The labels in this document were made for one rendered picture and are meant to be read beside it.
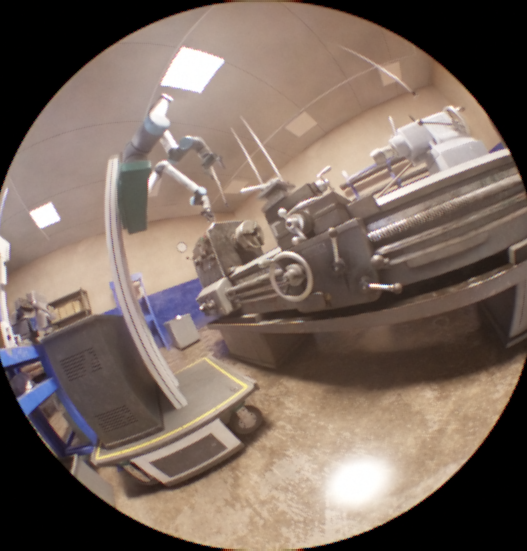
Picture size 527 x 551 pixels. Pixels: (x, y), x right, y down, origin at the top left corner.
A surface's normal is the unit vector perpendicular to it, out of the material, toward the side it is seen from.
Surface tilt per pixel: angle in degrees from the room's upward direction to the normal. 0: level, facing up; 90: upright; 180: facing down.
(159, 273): 90
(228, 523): 0
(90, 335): 90
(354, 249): 90
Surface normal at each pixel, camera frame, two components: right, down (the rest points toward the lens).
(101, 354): 0.59, -0.23
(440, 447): -0.38, -0.92
